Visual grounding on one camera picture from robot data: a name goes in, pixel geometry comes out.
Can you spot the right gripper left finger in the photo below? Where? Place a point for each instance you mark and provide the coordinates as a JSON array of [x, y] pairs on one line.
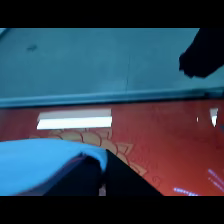
[[83, 176]]

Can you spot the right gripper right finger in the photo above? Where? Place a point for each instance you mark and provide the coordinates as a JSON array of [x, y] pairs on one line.
[[123, 180]]

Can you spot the light blue shirt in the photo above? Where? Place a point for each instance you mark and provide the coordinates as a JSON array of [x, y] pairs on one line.
[[33, 163]]

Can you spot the dark garment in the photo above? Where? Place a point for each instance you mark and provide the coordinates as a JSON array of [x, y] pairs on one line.
[[203, 53]]

